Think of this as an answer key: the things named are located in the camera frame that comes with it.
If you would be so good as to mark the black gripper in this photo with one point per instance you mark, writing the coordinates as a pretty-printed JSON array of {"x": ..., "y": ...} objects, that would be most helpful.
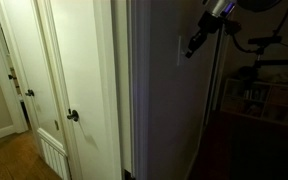
[{"x": 205, "y": 26}]

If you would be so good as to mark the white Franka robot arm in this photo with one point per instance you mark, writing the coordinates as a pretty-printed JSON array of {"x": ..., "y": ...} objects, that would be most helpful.
[{"x": 221, "y": 6}]

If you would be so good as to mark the dark object on shelf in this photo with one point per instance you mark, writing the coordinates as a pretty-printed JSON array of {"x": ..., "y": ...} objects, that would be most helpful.
[{"x": 247, "y": 72}]

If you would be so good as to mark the row of books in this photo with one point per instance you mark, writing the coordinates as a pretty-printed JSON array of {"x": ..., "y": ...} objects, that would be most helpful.
[{"x": 255, "y": 95}]

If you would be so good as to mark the white cube shelf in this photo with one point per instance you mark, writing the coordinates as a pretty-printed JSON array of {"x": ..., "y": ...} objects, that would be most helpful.
[{"x": 264, "y": 103}]

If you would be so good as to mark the plain white door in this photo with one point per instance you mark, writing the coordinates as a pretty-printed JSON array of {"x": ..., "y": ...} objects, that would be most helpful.
[{"x": 80, "y": 66}]

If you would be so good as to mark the brass door latch plate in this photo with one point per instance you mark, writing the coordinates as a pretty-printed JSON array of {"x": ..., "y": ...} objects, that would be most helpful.
[{"x": 56, "y": 125}]

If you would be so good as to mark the white door with louvre vent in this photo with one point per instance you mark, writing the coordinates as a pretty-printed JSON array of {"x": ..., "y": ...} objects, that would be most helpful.
[{"x": 27, "y": 50}]

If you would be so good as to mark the small dark door knob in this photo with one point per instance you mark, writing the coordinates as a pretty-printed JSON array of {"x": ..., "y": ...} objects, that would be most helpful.
[{"x": 11, "y": 77}]

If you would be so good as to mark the white light switch plate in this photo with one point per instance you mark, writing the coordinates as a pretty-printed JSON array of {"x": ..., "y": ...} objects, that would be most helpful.
[{"x": 180, "y": 53}]

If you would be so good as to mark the dark room door frame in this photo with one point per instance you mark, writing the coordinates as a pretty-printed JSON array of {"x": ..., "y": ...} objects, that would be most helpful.
[{"x": 215, "y": 76}]

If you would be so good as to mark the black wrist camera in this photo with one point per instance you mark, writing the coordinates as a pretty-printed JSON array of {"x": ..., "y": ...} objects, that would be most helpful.
[{"x": 232, "y": 27}]

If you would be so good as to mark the black camera on stand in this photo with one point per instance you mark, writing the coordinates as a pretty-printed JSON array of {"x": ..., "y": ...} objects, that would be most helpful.
[{"x": 264, "y": 40}]

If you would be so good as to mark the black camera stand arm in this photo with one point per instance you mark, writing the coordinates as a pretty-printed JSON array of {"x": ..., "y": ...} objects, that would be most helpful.
[{"x": 274, "y": 62}]

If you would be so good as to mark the white door frame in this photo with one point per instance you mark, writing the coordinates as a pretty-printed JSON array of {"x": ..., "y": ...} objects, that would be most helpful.
[{"x": 0, "y": 73}]

